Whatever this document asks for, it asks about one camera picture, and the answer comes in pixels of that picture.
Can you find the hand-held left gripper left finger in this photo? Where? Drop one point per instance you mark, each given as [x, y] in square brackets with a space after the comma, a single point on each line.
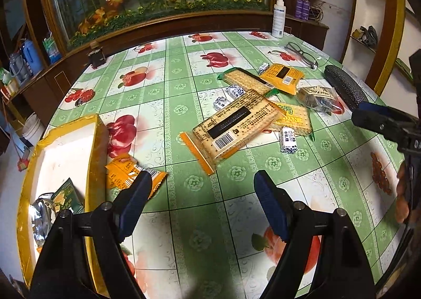
[133, 202]

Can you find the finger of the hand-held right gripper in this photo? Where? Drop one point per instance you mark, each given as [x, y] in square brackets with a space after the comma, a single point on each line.
[375, 124]
[375, 109]

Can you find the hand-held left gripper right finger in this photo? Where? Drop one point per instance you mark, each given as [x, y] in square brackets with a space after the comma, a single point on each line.
[266, 200]

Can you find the small orange snack packet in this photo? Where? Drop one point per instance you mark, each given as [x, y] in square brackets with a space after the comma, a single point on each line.
[123, 172]

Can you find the clear bag of nuts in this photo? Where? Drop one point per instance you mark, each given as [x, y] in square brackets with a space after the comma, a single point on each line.
[317, 98]

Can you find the small white blue candy packet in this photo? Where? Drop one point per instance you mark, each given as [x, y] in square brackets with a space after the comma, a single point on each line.
[219, 103]
[288, 140]
[263, 69]
[235, 92]

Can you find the green snack packet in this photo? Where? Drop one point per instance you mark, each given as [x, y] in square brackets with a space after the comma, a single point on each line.
[67, 198]

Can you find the yellow cracker packet green ends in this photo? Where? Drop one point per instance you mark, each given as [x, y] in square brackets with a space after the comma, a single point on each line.
[294, 119]

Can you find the large cream cracker packet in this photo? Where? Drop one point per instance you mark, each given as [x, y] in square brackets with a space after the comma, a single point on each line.
[230, 127]

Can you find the yellow taped cardboard box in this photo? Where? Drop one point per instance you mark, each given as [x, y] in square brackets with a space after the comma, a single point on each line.
[59, 160]

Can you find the silver foil packet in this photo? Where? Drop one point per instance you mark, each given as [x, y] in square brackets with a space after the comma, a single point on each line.
[41, 220]

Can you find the orange biscuit packet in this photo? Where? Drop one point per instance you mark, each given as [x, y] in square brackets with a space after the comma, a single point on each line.
[283, 76]

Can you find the person's right hand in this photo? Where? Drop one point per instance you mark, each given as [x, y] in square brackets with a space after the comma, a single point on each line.
[403, 193]

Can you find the black glasses case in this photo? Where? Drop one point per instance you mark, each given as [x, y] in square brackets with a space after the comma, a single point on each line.
[343, 86]

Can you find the fruit print green tablecloth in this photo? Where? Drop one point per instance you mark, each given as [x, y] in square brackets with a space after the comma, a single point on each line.
[187, 213]

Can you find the dark clutter on shelf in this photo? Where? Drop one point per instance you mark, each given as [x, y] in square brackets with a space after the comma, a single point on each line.
[366, 35]

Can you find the black eyeglasses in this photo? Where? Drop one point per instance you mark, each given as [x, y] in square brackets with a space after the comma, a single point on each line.
[301, 53]

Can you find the purple spray can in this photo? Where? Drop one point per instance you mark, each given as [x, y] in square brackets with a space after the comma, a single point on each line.
[298, 9]
[306, 9]

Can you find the green-ended long cracker packet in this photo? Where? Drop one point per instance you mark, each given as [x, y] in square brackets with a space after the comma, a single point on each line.
[245, 79]

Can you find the white plastic bucket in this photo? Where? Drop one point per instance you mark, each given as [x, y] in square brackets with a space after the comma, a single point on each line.
[33, 129]

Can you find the white spray bottle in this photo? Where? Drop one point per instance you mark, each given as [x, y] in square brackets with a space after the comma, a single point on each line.
[278, 19]

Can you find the wooden cabinet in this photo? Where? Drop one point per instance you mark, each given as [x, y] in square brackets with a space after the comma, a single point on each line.
[42, 88]

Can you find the dark glass jar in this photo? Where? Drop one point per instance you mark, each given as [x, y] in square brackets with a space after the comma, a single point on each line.
[97, 58]

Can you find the red yellow box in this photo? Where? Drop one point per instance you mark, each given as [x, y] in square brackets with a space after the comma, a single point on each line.
[11, 88]

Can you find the clear water bottle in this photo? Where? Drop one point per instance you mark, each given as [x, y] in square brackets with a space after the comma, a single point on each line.
[51, 50]

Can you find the grey thermos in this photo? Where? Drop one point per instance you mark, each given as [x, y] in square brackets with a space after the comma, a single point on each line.
[18, 68]

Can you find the blue thermos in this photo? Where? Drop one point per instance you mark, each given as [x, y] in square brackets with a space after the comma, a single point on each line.
[31, 57]

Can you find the green bag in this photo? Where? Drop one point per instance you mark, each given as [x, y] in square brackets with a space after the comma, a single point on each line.
[5, 76]

